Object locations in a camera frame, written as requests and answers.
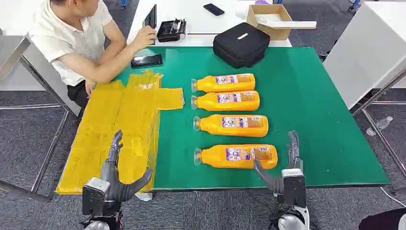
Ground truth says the person's right hand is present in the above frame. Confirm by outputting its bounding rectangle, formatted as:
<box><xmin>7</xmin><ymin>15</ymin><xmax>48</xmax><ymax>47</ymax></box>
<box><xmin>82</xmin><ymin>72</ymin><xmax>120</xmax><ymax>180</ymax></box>
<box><xmin>131</xmin><ymin>26</ymin><xmax>157</xmax><ymax>51</ymax></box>

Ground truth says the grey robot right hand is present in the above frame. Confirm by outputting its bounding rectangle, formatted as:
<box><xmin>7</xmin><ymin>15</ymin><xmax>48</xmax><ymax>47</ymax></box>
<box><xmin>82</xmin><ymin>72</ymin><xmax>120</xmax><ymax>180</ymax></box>
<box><xmin>253</xmin><ymin>130</ymin><xmax>304</xmax><ymax>195</ymax></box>

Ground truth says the person's left hand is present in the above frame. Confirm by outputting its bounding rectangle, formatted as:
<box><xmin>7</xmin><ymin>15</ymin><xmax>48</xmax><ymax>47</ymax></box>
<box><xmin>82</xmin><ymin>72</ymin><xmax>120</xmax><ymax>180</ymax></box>
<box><xmin>85</xmin><ymin>79</ymin><xmax>96</xmax><ymax>97</ymax></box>

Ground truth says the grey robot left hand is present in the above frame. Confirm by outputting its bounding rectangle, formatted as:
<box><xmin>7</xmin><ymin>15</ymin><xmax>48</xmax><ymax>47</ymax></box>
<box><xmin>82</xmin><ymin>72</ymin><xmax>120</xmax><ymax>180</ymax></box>
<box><xmin>101</xmin><ymin>130</ymin><xmax>153</xmax><ymax>202</ymax></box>

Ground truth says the black tablet with stand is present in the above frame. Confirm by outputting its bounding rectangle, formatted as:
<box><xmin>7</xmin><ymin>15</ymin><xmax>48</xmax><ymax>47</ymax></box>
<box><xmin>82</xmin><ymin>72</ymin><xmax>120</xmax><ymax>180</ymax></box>
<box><xmin>143</xmin><ymin>4</ymin><xmax>158</xmax><ymax>45</ymax></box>

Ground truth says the orange drink bottle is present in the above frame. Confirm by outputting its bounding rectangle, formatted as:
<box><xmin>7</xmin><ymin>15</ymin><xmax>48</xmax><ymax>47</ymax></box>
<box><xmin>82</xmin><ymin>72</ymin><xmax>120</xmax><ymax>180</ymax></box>
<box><xmin>191</xmin><ymin>73</ymin><xmax>256</xmax><ymax>93</ymax></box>
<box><xmin>193</xmin><ymin>144</ymin><xmax>279</xmax><ymax>170</ymax></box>
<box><xmin>192</xmin><ymin>114</ymin><xmax>270</xmax><ymax>138</ymax></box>
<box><xmin>191</xmin><ymin>91</ymin><xmax>261</xmax><ymax>112</ymax></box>

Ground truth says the black smartphone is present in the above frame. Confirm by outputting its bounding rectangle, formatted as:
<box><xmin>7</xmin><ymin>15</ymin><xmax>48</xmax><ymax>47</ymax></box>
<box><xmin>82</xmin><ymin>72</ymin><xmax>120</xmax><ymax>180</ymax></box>
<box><xmin>130</xmin><ymin>54</ymin><xmax>164</xmax><ymax>69</ymax></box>
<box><xmin>203</xmin><ymin>3</ymin><xmax>225</xmax><ymax>16</ymax></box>

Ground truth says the white tag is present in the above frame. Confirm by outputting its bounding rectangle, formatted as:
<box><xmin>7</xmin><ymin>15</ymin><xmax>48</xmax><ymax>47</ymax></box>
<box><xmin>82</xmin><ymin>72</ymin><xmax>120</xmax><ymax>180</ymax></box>
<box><xmin>135</xmin><ymin>192</ymin><xmax>154</xmax><ymax>202</ymax></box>

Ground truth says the yellow plastic sheet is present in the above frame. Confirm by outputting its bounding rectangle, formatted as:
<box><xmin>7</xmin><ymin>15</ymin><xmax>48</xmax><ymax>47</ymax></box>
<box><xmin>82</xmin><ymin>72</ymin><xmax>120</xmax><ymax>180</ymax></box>
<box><xmin>55</xmin><ymin>70</ymin><xmax>185</xmax><ymax>195</ymax></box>

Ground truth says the green table mat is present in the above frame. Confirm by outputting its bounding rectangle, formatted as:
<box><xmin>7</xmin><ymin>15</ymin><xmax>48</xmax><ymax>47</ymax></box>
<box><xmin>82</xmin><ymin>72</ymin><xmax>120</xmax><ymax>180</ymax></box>
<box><xmin>114</xmin><ymin>46</ymin><xmax>390</xmax><ymax>191</ymax></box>

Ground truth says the person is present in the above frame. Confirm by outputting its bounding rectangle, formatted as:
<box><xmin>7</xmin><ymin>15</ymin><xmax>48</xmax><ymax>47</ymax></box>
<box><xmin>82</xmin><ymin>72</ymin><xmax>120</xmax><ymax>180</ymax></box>
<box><xmin>358</xmin><ymin>207</ymin><xmax>406</xmax><ymax>230</ymax></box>
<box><xmin>28</xmin><ymin>0</ymin><xmax>158</xmax><ymax>110</ymax></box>

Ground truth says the black zip case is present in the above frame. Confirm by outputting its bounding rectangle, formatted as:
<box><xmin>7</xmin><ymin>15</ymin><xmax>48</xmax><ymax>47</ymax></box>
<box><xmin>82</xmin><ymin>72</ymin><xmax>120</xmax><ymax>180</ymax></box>
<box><xmin>212</xmin><ymin>22</ymin><xmax>271</xmax><ymax>69</ymax></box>

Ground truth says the clear plastic bottle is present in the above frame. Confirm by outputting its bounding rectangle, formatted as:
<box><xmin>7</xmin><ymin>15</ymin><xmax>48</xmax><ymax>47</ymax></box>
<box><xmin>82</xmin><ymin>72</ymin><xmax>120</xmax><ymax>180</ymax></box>
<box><xmin>375</xmin><ymin>115</ymin><xmax>394</xmax><ymax>130</ymax></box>

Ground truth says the open cardboard box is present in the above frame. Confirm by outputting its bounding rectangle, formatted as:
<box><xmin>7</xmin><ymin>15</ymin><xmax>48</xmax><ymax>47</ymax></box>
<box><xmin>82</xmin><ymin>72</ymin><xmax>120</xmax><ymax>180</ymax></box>
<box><xmin>246</xmin><ymin>4</ymin><xmax>317</xmax><ymax>41</ymax></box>

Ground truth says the white side table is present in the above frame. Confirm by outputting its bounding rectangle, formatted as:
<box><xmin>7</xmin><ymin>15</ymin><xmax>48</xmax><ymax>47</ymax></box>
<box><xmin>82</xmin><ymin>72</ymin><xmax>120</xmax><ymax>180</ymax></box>
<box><xmin>323</xmin><ymin>0</ymin><xmax>406</xmax><ymax>178</ymax></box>

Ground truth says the white flat board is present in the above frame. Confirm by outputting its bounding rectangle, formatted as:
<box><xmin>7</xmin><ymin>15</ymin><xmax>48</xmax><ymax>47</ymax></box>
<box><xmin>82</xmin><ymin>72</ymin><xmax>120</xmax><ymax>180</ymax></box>
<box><xmin>268</xmin><ymin>21</ymin><xmax>317</xmax><ymax>30</ymax></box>

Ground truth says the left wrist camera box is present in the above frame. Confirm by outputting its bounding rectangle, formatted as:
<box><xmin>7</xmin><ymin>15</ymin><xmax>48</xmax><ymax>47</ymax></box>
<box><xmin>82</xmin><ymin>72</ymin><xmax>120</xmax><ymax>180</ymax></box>
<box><xmin>81</xmin><ymin>177</ymin><xmax>111</xmax><ymax>217</ymax></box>

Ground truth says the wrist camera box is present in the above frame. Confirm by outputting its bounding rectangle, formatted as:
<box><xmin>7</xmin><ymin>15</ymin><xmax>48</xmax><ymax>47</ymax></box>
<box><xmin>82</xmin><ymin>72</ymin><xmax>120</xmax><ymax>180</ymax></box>
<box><xmin>281</xmin><ymin>169</ymin><xmax>307</xmax><ymax>208</ymax></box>
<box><xmin>81</xmin><ymin>177</ymin><xmax>111</xmax><ymax>217</ymax></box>

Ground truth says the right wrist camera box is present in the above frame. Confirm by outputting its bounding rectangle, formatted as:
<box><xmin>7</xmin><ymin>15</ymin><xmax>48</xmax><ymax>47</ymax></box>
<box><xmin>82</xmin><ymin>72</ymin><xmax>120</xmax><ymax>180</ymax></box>
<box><xmin>281</xmin><ymin>169</ymin><xmax>307</xmax><ymax>208</ymax></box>

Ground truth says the grey metal-frame table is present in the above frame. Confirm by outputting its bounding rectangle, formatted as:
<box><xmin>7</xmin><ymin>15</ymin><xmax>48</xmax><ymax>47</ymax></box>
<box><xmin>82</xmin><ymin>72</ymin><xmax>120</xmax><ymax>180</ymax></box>
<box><xmin>0</xmin><ymin>0</ymin><xmax>81</xmax><ymax>204</ymax></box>

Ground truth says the white floor cable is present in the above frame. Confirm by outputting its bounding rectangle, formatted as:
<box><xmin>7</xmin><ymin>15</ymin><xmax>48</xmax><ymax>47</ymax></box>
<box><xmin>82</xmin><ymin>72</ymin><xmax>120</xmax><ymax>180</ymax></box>
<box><xmin>379</xmin><ymin>186</ymin><xmax>406</xmax><ymax>208</ymax></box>

